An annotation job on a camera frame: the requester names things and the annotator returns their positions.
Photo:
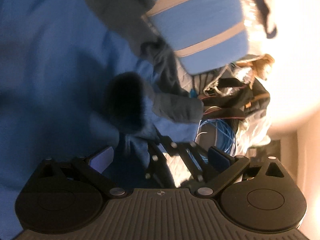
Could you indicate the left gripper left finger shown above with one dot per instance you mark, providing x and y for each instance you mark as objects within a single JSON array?
[{"x": 96, "y": 163}]

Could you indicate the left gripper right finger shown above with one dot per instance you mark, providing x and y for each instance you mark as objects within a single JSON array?
[{"x": 226, "y": 170}]

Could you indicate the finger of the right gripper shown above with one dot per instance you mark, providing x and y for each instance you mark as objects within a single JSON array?
[
  {"x": 185, "y": 160},
  {"x": 158, "y": 168}
]

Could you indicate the blue fleece jacket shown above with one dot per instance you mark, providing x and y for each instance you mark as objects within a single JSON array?
[{"x": 78, "y": 76}]

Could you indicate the folded navy white clothes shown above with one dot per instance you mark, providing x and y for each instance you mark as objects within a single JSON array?
[{"x": 266, "y": 18}]

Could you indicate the black bag red trim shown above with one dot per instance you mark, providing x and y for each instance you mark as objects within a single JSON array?
[{"x": 232, "y": 101}]

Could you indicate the striped canvas tote bag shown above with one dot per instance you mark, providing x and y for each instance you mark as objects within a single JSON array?
[{"x": 206, "y": 83}]

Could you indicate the brown teddy bear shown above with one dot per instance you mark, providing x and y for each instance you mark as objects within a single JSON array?
[{"x": 260, "y": 64}]

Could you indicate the right blue striped pillow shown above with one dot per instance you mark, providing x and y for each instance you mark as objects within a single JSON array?
[{"x": 204, "y": 34}]

